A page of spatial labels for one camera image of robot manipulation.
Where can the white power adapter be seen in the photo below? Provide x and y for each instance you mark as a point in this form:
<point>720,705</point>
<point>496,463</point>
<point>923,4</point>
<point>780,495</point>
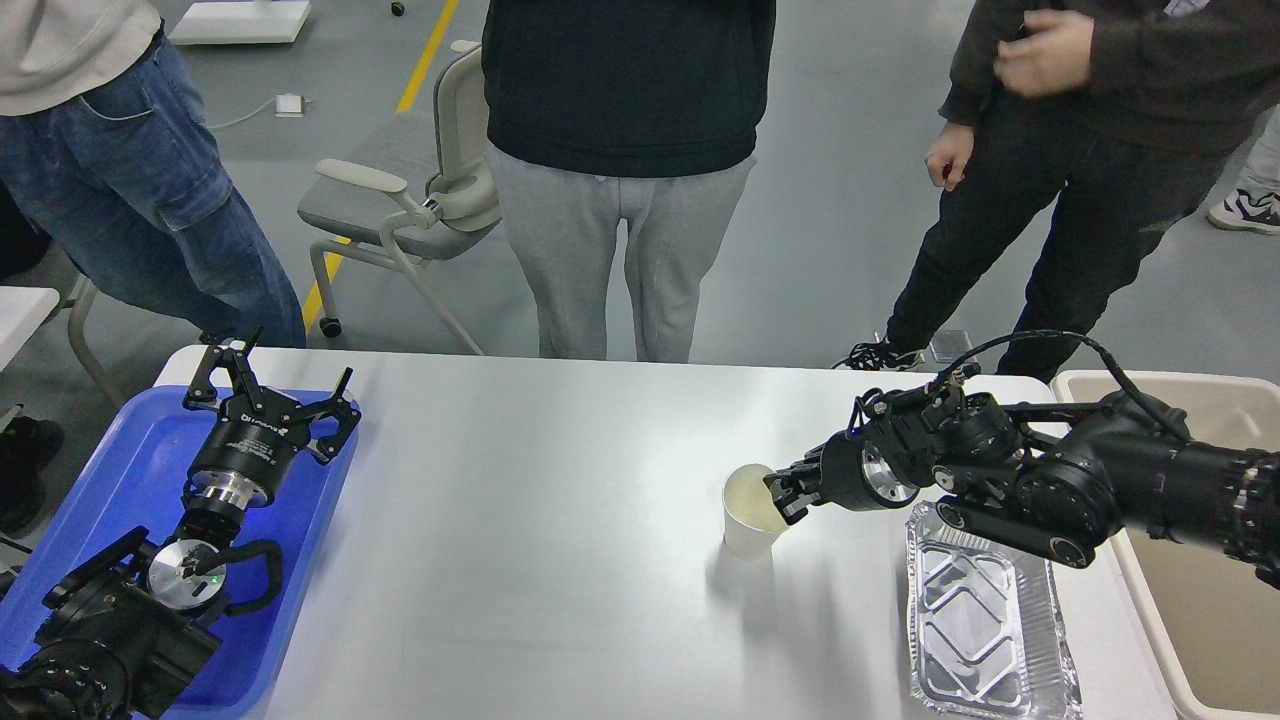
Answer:
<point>289,106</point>

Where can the grey office chair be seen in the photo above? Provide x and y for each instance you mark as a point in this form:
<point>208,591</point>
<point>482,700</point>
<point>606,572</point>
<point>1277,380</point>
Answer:
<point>416,190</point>

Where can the person in light trousers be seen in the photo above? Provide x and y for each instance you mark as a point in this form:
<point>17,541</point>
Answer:
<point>1252,205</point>

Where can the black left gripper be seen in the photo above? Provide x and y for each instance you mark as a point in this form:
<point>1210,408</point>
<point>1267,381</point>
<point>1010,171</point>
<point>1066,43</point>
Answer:
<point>247,447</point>

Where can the blue plastic tray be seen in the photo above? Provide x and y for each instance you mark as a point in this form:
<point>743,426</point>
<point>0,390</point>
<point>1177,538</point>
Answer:
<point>135,479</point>

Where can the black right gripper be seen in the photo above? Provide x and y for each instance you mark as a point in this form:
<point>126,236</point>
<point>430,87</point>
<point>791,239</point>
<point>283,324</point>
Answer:
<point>849,471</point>

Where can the white paper cup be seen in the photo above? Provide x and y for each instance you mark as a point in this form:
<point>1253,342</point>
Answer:
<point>751,521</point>

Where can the person in blue jeans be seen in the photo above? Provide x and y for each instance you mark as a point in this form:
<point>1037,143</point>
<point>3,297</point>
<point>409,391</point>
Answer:
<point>105,146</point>

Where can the aluminium foil tray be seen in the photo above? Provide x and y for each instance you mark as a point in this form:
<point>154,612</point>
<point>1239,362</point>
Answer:
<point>985,629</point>

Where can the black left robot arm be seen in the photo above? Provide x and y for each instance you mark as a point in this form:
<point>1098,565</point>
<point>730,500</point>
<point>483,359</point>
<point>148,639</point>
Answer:
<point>168,583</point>

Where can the right floor metal plate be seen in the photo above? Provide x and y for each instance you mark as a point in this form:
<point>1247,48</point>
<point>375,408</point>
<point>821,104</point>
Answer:
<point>947,346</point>

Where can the white side table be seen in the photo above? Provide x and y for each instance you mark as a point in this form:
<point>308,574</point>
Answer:
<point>23,310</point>

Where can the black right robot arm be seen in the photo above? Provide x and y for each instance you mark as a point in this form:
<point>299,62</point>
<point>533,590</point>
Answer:
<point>1054,480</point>

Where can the person in grey sweatpants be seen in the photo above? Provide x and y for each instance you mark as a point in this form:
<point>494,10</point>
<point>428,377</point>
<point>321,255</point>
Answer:
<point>622,116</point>

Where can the white flat board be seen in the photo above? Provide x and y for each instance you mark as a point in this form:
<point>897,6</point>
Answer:
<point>240,22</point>

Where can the person in black trousers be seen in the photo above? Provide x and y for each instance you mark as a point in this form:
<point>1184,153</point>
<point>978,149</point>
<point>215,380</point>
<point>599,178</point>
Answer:
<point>1118,115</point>

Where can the beige plastic bin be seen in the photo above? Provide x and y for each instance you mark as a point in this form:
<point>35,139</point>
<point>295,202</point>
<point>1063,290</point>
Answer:
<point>1214,627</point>

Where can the black shoe at left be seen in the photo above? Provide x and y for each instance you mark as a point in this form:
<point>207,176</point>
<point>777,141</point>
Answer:
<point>27,446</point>

